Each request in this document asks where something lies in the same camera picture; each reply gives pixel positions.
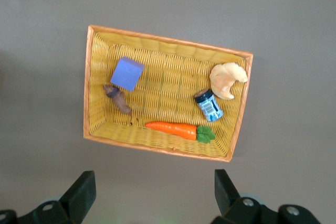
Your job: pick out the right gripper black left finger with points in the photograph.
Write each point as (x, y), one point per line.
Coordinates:
(76, 203)

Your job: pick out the orange wicker basket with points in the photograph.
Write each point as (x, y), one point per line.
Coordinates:
(170, 82)

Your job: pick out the small blue labelled bottle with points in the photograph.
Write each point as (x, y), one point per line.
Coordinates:
(211, 108)

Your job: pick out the purple foam cube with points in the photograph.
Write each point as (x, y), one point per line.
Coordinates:
(127, 74)

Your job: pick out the brown toy root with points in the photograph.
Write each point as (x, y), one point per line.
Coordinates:
(119, 99)

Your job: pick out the toy croissant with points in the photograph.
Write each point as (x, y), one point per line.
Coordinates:
(223, 79)

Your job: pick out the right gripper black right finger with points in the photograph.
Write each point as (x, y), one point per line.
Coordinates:
(231, 208)

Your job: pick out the orange toy carrot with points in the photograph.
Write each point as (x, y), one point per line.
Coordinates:
(173, 128)

